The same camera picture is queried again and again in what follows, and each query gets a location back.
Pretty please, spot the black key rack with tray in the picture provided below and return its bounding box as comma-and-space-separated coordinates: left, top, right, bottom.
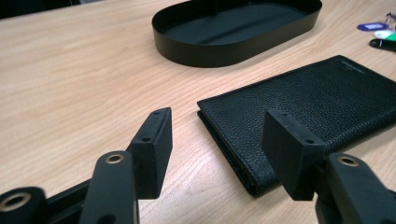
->
151, 0, 324, 68

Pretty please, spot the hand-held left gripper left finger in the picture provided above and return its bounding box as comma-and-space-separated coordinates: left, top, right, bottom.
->
78, 106, 173, 224

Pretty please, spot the key ring with coloured tags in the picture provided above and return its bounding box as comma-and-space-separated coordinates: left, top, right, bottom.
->
356, 10, 396, 53

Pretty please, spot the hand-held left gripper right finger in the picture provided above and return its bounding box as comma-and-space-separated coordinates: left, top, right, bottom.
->
262, 108, 396, 224

